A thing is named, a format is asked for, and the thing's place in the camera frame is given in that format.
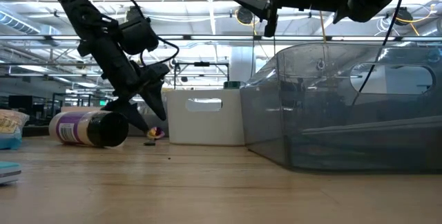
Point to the purple-label spice jar black cap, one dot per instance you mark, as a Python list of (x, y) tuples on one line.
[(74, 127)]

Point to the white plastic bin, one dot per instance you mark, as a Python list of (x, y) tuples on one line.
[(207, 127)]

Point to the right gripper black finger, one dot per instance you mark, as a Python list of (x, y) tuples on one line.
[(257, 9)]

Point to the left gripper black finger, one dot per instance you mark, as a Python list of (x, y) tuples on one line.
[(153, 82), (129, 113)]

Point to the blue and yellow ramen packet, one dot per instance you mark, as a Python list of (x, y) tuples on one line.
[(10, 130)]

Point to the green-capped herb spice jar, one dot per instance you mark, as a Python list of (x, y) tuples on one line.
[(234, 85)]

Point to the black metal frame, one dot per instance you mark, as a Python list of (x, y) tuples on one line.
[(202, 64)]

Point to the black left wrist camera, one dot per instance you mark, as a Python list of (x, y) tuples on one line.
[(138, 35)]

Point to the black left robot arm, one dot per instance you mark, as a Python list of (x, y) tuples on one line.
[(86, 13)]

